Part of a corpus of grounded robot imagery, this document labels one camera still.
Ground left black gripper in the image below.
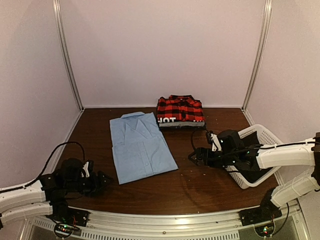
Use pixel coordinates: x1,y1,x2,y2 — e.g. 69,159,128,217
65,171,114,199

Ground aluminium front rail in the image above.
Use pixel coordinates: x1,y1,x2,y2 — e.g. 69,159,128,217
18,200,311,240

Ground black shirt in basket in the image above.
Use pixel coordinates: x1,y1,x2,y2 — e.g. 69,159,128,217
240,131,272,184

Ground red black plaid folded shirt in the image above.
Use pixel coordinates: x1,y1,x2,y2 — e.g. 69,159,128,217
156,95,205,121

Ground left black cable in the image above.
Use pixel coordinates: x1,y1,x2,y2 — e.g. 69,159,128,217
0,141,86,193

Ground right circuit board with leds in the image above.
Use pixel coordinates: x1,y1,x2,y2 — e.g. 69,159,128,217
254,223,275,238

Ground left aluminium frame post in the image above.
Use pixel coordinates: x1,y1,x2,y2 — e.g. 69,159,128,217
52,0,85,112

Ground right aluminium frame post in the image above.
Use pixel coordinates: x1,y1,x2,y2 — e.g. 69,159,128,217
241,0,273,113

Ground black folded shirt white letters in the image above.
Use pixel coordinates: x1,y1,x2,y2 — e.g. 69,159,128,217
157,117,205,126

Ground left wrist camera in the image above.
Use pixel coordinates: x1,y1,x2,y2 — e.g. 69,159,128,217
81,160,94,178

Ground black cable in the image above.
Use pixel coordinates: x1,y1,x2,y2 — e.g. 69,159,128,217
0,141,86,193
191,128,213,153

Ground light blue long sleeve shirt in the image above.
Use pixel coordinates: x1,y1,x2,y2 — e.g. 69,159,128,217
109,112,178,185

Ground circuit board with leds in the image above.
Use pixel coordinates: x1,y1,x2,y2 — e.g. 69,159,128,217
53,223,74,238
254,223,275,238

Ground right black cable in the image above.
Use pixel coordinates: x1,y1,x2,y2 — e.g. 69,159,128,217
191,128,213,153

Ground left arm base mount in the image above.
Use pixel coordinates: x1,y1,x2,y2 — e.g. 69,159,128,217
46,207,89,227

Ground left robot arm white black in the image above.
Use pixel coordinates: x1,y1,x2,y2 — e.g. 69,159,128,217
0,158,113,228

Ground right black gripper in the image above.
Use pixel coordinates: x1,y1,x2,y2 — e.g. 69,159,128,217
188,147,237,169

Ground left circuit board with leds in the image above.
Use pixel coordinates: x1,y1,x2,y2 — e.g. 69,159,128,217
53,223,74,238

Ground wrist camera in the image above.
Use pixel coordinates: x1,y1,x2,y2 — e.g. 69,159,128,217
81,160,94,178
206,132,222,152

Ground white plastic basket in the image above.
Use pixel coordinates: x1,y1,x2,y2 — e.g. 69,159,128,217
225,124,282,190

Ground aluminium frame post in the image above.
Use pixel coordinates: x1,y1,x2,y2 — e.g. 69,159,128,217
52,0,85,112
241,0,273,113

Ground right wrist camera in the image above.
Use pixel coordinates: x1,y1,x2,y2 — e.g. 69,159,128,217
206,132,222,152

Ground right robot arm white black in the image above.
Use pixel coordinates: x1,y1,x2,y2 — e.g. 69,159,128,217
188,129,320,221

